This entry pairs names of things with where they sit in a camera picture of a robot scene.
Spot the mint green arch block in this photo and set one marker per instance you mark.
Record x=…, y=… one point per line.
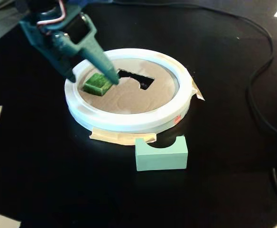
x=159, y=158

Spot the black table mat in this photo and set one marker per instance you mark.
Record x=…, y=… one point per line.
x=58, y=166

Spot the beige masking tape piece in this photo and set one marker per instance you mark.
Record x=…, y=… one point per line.
x=119, y=137
x=197, y=91

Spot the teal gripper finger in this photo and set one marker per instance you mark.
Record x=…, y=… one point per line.
x=100, y=59
x=60, y=57

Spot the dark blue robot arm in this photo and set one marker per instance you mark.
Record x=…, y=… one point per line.
x=43, y=6

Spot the green square block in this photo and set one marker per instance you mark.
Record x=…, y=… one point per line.
x=95, y=85

